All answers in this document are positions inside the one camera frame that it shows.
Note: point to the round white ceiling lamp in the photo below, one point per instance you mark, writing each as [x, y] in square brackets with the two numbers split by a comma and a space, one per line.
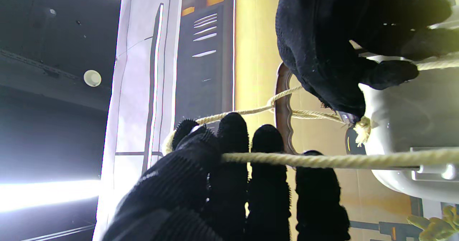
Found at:
[92, 78]

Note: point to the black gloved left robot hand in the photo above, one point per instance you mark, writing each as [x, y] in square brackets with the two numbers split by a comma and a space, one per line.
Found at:
[200, 198]

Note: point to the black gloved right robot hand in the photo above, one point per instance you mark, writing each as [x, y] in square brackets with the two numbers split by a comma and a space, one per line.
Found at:
[322, 36]

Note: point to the small beige toy suitcase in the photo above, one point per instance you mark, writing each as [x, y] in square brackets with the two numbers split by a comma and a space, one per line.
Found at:
[412, 119]

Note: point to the bright ceiling light strip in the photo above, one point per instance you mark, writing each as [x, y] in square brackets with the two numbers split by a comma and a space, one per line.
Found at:
[43, 196]

